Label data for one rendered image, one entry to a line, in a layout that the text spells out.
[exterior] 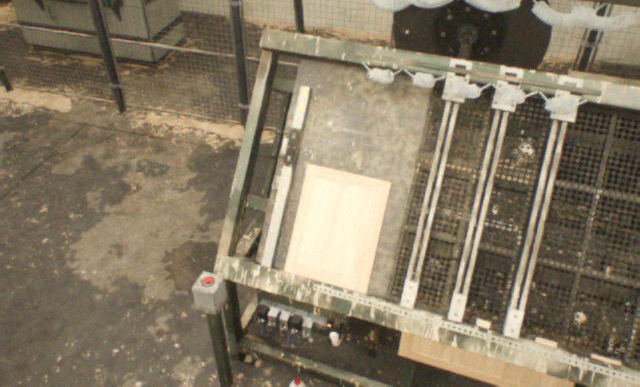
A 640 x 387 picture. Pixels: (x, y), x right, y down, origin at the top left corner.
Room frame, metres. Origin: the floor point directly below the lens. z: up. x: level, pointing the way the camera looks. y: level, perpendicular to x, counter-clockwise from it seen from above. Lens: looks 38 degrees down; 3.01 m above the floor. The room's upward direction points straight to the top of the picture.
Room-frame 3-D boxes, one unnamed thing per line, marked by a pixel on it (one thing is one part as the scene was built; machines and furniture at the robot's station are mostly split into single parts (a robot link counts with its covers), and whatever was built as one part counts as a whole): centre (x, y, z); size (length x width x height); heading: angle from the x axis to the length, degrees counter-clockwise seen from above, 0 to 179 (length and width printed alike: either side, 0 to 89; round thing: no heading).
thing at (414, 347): (1.65, -0.90, 0.53); 0.90 x 0.02 x 0.55; 70
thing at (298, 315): (1.67, 0.10, 0.69); 0.50 x 0.14 x 0.24; 70
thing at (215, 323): (1.75, 0.54, 0.38); 0.06 x 0.06 x 0.75; 70
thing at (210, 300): (1.75, 0.54, 0.84); 0.12 x 0.12 x 0.18; 70
